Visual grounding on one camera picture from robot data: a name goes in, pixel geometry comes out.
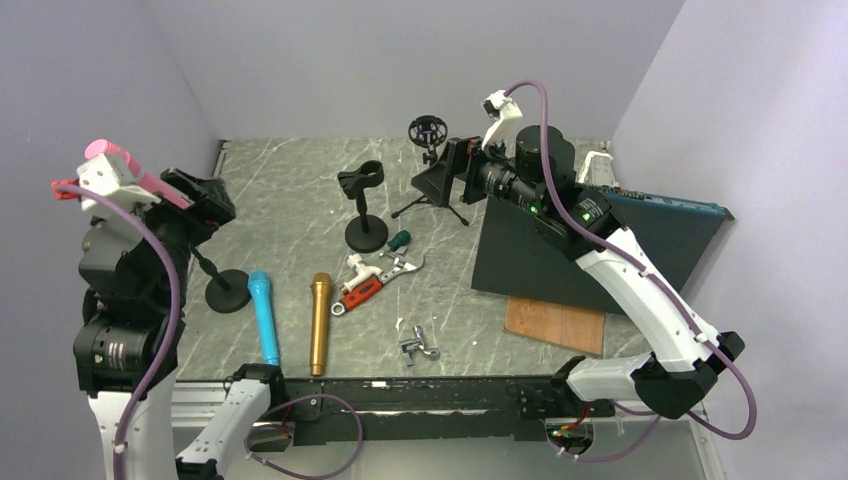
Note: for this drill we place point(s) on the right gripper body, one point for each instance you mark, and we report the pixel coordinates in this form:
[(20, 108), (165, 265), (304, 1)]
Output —
[(496, 175)]

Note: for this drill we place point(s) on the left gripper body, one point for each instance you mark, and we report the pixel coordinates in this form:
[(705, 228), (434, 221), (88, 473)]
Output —
[(182, 232)]

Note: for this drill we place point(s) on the black tripod mic stand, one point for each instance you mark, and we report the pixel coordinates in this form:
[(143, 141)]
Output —
[(428, 132)]

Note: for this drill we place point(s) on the blue mic round-base stand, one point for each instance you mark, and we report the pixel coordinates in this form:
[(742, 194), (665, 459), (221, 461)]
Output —
[(366, 233)]

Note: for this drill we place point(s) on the pink mic round-base stand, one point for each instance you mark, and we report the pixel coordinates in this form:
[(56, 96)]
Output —
[(227, 291)]

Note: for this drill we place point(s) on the blue microphone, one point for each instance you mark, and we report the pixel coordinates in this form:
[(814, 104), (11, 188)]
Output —
[(259, 287)]

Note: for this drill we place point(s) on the pink microphone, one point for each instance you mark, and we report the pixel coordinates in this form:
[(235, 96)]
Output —
[(144, 179)]

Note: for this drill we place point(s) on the gold microphone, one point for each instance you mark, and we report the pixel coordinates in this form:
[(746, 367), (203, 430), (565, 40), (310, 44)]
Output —
[(321, 289)]

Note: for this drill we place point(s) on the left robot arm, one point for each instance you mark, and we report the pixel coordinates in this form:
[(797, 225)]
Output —
[(126, 361)]

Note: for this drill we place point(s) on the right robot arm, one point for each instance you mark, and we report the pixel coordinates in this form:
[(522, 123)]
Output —
[(687, 355)]

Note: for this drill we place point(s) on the white plastic faucet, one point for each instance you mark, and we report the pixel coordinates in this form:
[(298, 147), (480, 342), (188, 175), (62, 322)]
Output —
[(362, 271)]

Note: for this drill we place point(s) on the wooden board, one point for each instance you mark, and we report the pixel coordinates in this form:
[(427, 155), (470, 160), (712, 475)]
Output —
[(570, 327)]

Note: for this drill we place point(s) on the small metal clamp part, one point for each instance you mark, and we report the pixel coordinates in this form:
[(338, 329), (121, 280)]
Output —
[(408, 347)]

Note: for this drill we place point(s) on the green handle screwdriver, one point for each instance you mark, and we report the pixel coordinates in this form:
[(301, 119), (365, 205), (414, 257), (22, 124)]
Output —
[(400, 239)]

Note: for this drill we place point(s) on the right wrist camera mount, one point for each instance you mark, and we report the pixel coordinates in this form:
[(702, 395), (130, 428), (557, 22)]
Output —
[(506, 117)]

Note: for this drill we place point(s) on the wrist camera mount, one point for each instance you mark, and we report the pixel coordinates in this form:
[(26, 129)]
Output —
[(506, 117), (109, 177)]

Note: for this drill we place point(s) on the white bracket behind switch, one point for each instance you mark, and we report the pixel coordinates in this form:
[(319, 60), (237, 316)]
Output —
[(596, 170)]

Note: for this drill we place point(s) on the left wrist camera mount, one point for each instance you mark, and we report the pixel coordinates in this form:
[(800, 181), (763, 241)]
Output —
[(109, 177)]

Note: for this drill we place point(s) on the black network switch box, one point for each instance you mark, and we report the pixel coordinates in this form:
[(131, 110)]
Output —
[(514, 260)]

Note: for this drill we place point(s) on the red handle adjustable wrench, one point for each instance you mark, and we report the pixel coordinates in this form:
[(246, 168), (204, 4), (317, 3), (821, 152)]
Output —
[(402, 264)]

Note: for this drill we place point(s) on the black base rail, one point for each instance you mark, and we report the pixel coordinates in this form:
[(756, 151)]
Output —
[(321, 411)]

